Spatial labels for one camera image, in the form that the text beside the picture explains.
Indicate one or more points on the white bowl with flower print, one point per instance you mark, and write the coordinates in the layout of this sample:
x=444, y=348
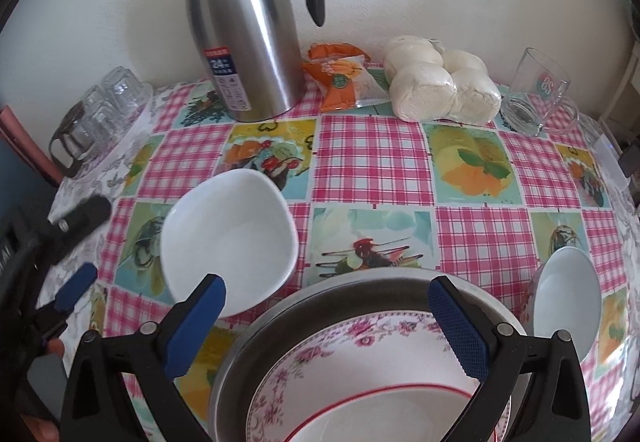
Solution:
x=565, y=293

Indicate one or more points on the orange snack packet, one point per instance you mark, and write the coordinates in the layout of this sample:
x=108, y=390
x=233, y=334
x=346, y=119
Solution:
x=340, y=71

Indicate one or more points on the glass teapot with black handle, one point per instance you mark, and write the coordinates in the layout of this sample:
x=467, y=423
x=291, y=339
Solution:
x=102, y=117

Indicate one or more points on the bag of white steamed buns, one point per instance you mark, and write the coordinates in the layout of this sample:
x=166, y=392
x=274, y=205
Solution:
x=429, y=82

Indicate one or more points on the clear glass mug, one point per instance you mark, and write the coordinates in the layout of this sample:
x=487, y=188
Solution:
x=536, y=100

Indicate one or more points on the stainless steel thermos jug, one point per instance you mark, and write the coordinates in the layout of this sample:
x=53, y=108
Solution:
x=251, y=53

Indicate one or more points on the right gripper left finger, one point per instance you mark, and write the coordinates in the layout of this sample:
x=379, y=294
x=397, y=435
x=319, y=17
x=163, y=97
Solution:
x=187, y=324

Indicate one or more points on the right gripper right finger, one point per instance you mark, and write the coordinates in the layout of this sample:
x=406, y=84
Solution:
x=465, y=326

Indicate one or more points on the white square bowl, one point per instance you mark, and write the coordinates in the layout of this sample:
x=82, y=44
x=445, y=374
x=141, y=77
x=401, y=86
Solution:
x=236, y=225

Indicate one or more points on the white bowl with red rim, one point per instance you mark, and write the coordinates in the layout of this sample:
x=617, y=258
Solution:
x=424, y=412

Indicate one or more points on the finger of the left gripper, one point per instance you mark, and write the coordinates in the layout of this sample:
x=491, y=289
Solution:
x=81, y=221
x=73, y=289

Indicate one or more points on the pink plaid fruit tablecloth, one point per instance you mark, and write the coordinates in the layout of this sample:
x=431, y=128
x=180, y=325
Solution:
x=482, y=202

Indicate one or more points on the stainless steel basin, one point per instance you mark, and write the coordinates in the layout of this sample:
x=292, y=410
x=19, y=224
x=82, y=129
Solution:
x=294, y=319

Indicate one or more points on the floral pink rimmed plate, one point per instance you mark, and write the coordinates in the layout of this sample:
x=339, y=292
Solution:
x=372, y=352

